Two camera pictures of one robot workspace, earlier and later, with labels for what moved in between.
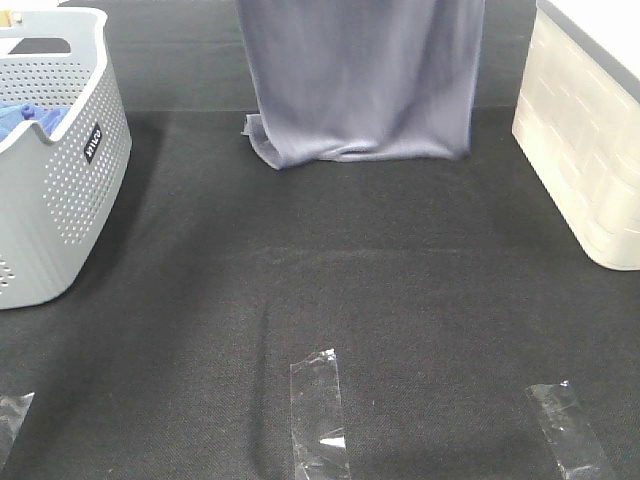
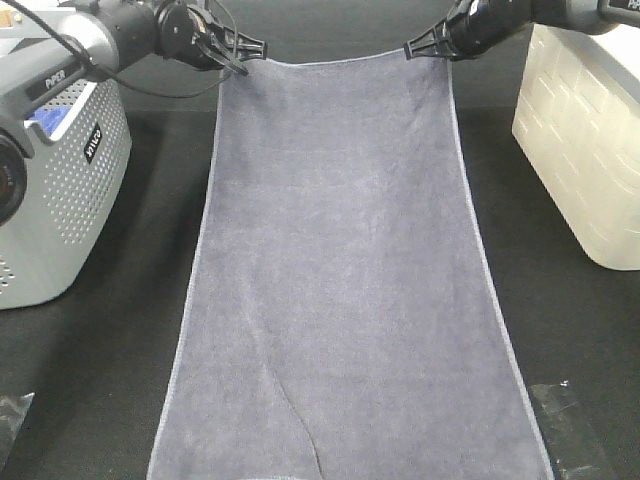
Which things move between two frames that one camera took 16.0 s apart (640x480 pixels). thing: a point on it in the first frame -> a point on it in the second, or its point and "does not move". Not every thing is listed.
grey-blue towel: (347, 80) -> (341, 322)
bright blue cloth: (13, 115) does not move
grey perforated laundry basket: (59, 197) does not move
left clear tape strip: (13, 409) does not move
